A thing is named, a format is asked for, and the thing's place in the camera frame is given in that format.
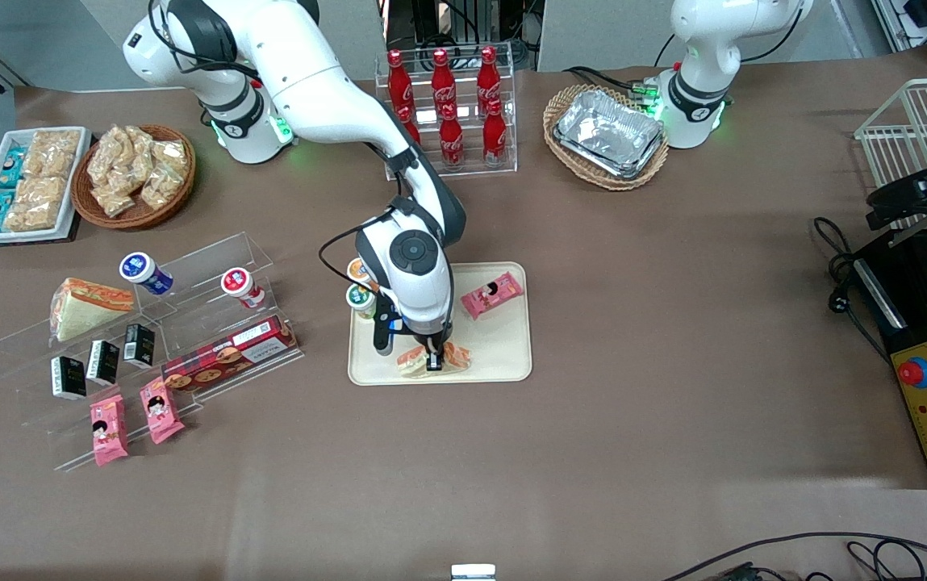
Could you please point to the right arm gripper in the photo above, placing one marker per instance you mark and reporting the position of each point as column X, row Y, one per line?
column 434, row 355

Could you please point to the triangle sandwich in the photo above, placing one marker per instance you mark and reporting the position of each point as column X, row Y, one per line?
column 457, row 356
column 80, row 315

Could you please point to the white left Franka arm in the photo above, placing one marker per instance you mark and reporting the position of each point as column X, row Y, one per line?
column 705, row 48

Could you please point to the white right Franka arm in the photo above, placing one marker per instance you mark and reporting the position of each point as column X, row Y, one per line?
column 310, row 73

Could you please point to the beige plastic serving tray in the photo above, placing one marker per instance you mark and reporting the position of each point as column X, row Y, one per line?
column 499, row 347

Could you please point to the aluminium foil tray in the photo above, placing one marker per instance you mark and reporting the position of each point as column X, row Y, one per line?
column 608, row 133

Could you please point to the grey metal strip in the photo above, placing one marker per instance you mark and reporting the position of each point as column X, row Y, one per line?
column 911, row 232

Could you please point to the black sealing machine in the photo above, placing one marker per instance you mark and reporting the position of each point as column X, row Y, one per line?
column 915, row 274

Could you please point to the pink snack pack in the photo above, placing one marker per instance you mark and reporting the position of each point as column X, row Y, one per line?
column 160, row 411
column 108, row 432
column 491, row 295

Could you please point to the green-lid cup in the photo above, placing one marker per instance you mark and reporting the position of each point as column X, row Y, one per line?
column 360, row 298

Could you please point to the orange-lid cup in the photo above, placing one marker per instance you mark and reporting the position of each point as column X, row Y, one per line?
column 357, row 270

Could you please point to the red emergency stop button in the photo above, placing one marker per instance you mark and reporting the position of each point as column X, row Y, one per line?
column 913, row 372

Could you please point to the clear acrylic bottle rack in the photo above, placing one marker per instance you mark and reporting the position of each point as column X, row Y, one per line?
column 479, row 171

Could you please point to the red cookie box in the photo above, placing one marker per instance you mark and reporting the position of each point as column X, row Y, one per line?
column 229, row 355

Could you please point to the red-lid yogurt cup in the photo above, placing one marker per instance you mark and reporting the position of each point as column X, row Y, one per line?
column 235, row 282

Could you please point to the small white box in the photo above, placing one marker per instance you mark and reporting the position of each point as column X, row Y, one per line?
column 473, row 572

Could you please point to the red cola bottle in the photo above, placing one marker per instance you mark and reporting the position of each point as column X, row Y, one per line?
column 443, row 85
column 494, row 139
column 399, row 81
column 452, row 144
column 488, row 81
column 410, row 125

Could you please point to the clear acrylic tiered shelf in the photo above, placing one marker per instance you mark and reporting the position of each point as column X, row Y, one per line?
column 197, row 319

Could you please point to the light tan wicker basket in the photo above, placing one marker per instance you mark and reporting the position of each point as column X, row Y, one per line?
column 616, row 182

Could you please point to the small black carton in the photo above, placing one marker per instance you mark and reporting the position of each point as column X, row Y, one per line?
column 102, row 362
column 139, row 345
column 68, row 378

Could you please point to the blue-lid yogurt cup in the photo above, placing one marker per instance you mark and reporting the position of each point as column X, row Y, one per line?
column 140, row 268

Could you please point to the clear bag of crackers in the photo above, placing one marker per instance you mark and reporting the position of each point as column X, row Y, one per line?
column 140, row 144
column 160, row 187
column 114, row 200
column 171, row 155
column 108, row 157

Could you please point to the dark brown wicker basket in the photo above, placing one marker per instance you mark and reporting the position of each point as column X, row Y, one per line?
column 140, row 218

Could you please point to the black equipment rack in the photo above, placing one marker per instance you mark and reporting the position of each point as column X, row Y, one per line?
column 447, row 20

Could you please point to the white rectangular dish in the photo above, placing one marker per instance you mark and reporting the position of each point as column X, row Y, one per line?
column 74, row 194

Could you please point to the flat rice cracker pack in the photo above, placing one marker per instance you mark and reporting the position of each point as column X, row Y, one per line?
column 52, row 153
column 39, row 202

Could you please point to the aluminium frame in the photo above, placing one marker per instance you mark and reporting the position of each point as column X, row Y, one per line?
column 923, row 20

